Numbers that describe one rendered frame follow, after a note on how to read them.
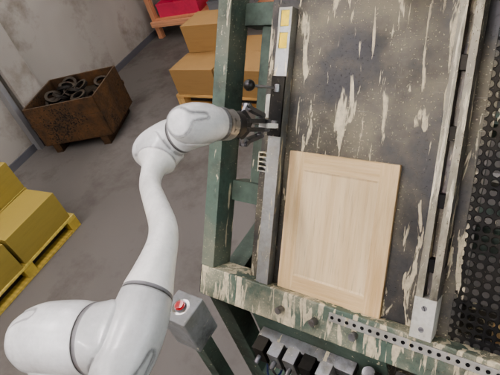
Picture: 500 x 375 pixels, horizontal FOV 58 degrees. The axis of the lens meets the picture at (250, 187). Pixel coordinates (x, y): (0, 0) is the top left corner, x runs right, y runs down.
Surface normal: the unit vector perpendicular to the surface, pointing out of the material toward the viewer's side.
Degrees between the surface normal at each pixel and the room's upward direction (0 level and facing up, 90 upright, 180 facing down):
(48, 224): 90
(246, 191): 54
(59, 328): 19
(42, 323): 10
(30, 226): 90
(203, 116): 64
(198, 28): 90
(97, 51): 90
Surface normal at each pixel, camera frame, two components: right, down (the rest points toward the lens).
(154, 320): 0.67, -0.35
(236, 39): 0.82, 0.16
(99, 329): -0.18, -0.59
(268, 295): -0.56, 0.10
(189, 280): -0.26, -0.73
